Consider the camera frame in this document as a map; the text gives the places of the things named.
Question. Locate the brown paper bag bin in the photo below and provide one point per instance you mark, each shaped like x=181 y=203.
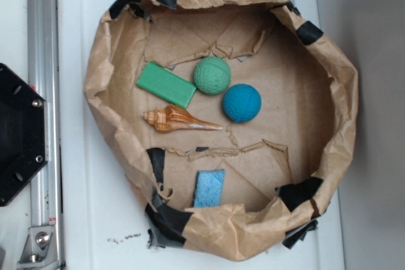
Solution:
x=281 y=168

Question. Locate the aluminium extrusion rail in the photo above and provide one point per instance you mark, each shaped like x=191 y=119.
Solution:
x=45 y=187

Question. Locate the green rectangular block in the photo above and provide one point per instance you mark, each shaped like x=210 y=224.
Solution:
x=166 y=85

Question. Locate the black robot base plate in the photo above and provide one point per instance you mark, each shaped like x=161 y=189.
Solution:
x=23 y=134

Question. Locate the metal corner bracket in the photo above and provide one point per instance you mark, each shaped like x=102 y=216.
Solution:
x=40 y=248

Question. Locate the brown spiral seashell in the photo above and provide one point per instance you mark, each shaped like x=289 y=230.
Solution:
x=174 y=117

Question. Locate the light blue sponge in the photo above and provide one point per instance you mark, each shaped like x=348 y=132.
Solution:
x=209 y=186

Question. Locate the green dimpled foam ball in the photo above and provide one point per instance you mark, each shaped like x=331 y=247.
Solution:
x=212 y=75

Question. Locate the blue dimpled foam ball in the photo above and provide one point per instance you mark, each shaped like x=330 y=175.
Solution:
x=241 y=103

